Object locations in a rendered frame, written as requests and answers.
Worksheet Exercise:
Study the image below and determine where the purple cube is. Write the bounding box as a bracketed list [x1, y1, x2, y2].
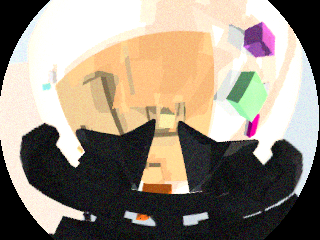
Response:
[243, 21, 276, 59]

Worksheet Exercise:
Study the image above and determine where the teal block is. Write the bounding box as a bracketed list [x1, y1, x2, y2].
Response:
[41, 83, 51, 91]

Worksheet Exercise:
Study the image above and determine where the magenta rectangular block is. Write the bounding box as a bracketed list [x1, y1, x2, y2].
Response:
[247, 113, 259, 139]

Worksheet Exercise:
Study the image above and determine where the green block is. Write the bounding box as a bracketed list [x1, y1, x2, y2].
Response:
[227, 71, 267, 121]

